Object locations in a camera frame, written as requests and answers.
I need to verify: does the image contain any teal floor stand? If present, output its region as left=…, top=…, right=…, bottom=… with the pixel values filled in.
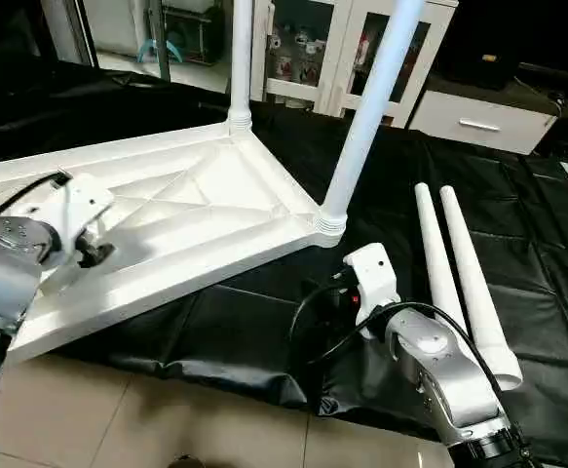
left=137, top=37, right=185, bottom=64

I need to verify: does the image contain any black box device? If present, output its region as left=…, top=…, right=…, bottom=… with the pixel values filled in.
left=449, top=34, right=523, bottom=92

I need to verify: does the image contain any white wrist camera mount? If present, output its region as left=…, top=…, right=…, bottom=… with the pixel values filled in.
left=25, top=174, right=117, bottom=293
left=342, top=243, right=401, bottom=340

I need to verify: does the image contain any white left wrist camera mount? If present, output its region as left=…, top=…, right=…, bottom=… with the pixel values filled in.
left=25, top=174, right=117, bottom=293

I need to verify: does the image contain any white drawer unit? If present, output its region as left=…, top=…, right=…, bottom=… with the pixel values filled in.
left=407, top=90, right=560, bottom=157

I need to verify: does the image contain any white plastic table leg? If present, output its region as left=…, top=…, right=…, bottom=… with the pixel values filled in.
left=439, top=185, right=524, bottom=392
left=414, top=181, right=470, bottom=337
left=313, top=0, right=428, bottom=237
left=227, top=0, right=255, bottom=133

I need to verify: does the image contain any white plastic table top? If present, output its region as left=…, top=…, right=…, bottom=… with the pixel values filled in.
left=0, top=119, right=348, bottom=367

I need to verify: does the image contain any black plastic mat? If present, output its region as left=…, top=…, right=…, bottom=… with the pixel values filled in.
left=0, top=54, right=568, bottom=467

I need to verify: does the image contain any white glass door cabinet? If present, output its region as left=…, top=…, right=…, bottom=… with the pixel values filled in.
left=249, top=0, right=460, bottom=130

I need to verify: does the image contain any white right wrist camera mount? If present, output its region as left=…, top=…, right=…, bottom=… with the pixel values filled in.
left=342, top=243, right=401, bottom=340

